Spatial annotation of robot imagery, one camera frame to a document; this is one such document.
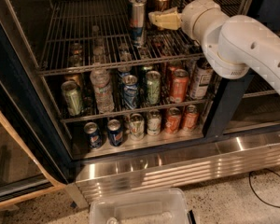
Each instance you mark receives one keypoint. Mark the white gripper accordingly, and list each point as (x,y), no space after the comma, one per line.
(190,18)

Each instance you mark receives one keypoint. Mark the orange brown tall can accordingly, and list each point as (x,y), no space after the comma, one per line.
(161,5)

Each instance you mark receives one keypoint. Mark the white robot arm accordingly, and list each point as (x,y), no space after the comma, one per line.
(231,45)

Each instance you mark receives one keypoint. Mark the silver blue energy drink can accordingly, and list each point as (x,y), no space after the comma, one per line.
(137,21)

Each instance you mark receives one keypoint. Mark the green patterned can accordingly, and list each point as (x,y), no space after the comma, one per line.
(153,87)

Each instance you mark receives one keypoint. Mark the orange soda can middle shelf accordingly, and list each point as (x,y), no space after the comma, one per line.
(179,85)

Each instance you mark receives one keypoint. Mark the blue white striped can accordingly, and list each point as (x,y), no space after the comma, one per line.
(130,91)

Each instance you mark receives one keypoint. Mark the orange can bottom right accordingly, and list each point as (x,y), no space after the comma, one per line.
(190,118)

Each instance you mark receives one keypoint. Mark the white can bottom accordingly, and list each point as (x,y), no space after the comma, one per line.
(154,122)

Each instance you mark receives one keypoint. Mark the orange can bottom left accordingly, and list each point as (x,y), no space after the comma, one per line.
(172,120)

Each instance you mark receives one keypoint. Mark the silver green can bottom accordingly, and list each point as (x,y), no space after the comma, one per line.
(137,126)

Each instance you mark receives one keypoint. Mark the gold can back left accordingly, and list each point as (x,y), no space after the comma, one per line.
(74,78)

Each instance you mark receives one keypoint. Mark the green can left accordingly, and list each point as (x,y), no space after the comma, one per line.
(72,95)

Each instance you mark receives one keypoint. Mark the blue pepsi can right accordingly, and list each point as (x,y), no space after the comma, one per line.
(115,134)

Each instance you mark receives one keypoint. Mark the blue pepsi can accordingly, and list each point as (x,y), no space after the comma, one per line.
(93,135)
(115,134)

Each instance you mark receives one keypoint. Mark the steel fridge base grille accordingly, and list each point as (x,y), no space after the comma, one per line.
(179,167)

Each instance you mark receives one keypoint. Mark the blue pepsi can left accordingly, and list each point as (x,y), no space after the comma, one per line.
(93,135)

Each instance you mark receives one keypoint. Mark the glass fridge door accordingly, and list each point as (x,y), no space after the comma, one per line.
(24,174)

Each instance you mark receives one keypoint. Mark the white label bottle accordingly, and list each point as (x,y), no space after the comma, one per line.
(200,79)

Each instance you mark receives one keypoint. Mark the clear water bottle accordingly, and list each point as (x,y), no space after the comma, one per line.
(101,82)

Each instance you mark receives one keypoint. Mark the clear plastic bin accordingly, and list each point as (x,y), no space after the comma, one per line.
(160,206)

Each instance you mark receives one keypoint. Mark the right compartment wire shelf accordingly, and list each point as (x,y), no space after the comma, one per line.
(258,87)

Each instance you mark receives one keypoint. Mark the top wire shelf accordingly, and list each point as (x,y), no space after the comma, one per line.
(88,34)

